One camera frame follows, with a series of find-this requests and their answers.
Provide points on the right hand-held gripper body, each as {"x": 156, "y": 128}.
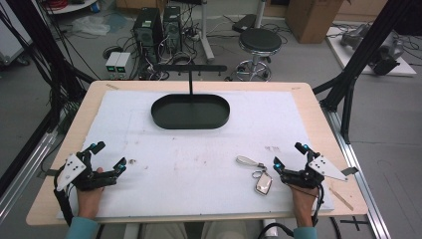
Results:
{"x": 303, "y": 176}

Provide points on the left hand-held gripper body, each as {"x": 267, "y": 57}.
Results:
{"x": 71, "y": 167}

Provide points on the black key stand with tray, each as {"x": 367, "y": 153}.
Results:
{"x": 190, "y": 114}

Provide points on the person's right hand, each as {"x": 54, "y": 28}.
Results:
{"x": 303, "y": 205}

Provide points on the person's left hand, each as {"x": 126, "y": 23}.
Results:
{"x": 88, "y": 203}

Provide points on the small dark scrap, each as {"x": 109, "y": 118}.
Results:
{"x": 132, "y": 161}

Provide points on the thin wooden stick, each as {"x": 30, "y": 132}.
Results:
{"x": 341, "y": 199}

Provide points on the grey tape tab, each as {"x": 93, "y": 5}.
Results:
{"x": 350, "y": 171}

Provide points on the white foam mat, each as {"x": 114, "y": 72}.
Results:
{"x": 199, "y": 156}

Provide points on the person's legs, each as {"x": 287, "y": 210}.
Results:
{"x": 166, "y": 230}

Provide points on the white power supply box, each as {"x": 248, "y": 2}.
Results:
{"x": 123, "y": 64}
{"x": 112, "y": 63}

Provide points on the black round stool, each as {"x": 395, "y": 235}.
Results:
{"x": 260, "y": 41}

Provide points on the clear plastic bag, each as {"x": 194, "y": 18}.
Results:
{"x": 90, "y": 25}

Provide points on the large black computer tower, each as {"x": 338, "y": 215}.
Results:
{"x": 147, "y": 33}

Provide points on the white floor board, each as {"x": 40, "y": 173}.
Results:
{"x": 401, "y": 68}

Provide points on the grey machine on board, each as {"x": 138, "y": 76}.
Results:
{"x": 384, "y": 49}

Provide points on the brown cardboard box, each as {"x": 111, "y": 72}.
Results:
{"x": 312, "y": 20}

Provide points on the white cabinet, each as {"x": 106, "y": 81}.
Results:
{"x": 11, "y": 36}

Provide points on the slim black computer tower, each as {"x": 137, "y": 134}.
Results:
{"x": 172, "y": 28}

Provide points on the white round table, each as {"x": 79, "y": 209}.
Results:
{"x": 71, "y": 6}

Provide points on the white desk leg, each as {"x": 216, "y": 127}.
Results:
{"x": 206, "y": 36}

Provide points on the aluminium rail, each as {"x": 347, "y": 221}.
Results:
{"x": 23, "y": 166}
{"x": 361, "y": 179}

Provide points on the black metal frame strut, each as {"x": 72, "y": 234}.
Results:
{"x": 361, "y": 59}
{"x": 43, "y": 46}

